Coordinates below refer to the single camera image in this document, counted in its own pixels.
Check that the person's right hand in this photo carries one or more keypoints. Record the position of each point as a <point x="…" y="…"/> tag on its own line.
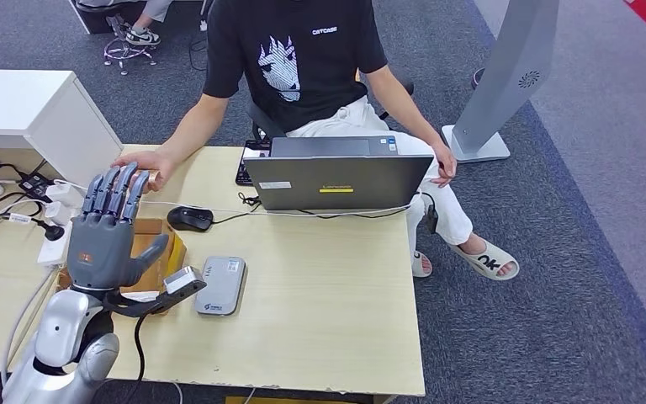
<point x="156" y="162"/>

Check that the person's left hand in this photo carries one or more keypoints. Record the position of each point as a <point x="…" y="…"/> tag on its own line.
<point x="446" y="162"/>

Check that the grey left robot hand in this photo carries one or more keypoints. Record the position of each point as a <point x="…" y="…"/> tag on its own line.
<point x="100" y="251"/>

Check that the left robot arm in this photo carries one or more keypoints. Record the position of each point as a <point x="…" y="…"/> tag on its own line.
<point x="66" y="329"/>

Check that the person's right forearm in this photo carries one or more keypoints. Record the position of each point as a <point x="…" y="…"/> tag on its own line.
<point x="195" y="134"/>

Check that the person's left forearm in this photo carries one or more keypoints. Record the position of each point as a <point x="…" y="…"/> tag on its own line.
<point x="412" y="120"/>

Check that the white card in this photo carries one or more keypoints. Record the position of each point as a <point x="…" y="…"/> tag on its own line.
<point x="142" y="296"/>

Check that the grey card reader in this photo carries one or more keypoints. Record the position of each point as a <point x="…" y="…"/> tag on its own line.
<point x="220" y="287"/>

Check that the person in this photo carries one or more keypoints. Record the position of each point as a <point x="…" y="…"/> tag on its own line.
<point x="153" y="8"/>
<point x="300" y="83"/>

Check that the white power strip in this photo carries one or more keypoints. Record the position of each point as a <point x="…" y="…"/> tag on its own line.
<point x="50" y="254"/>

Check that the small white charger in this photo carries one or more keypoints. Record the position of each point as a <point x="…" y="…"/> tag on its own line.
<point x="56" y="213"/>

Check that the brown cardboard box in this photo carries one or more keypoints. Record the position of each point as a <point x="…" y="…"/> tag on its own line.
<point x="153" y="226"/>

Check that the large white charger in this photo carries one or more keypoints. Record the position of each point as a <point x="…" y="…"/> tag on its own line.
<point x="64" y="195"/>

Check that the black computer mouse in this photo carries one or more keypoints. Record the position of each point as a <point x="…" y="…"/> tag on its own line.
<point x="190" y="218"/>

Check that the black power adapter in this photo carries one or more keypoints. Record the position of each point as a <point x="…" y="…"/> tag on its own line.
<point x="34" y="187"/>

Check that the black flat device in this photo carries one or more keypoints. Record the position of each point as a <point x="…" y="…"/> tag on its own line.
<point x="248" y="167"/>

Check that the grey kiosk stand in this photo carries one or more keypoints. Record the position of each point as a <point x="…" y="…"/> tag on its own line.
<point x="501" y="72"/>

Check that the white sandal with black print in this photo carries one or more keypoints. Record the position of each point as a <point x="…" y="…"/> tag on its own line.
<point x="488" y="262"/>

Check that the grey laptop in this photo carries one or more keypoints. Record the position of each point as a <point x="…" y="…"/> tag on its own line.
<point x="334" y="181"/>

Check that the white black sneaker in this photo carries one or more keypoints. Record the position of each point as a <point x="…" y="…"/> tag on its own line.
<point x="142" y="37"/>

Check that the chrome stool base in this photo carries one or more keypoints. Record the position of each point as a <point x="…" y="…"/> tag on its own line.
<point x="115" y="25"/>

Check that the white cabinet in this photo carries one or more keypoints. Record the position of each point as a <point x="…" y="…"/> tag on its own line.
<point x="22" y="100"/>

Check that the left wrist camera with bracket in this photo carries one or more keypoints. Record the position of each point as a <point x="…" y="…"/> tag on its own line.
<point x="183" y="280"/>

